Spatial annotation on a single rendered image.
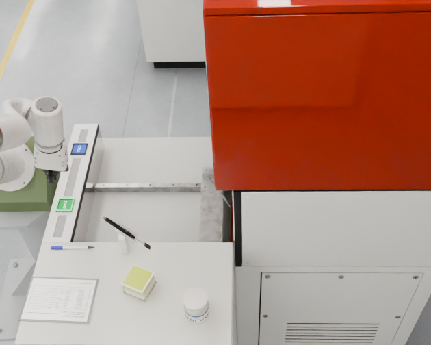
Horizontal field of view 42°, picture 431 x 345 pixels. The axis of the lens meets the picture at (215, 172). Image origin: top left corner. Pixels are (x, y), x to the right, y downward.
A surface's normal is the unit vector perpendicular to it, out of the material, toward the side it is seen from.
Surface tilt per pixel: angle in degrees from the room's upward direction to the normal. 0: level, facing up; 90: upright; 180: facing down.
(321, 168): 90
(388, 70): 90
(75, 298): 0
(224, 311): 0
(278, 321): 90
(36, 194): 45
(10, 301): 0
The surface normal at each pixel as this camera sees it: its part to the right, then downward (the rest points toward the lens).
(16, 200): -0.04, 0.08
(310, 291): -0.03, 0.76
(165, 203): -0.04, -0.65
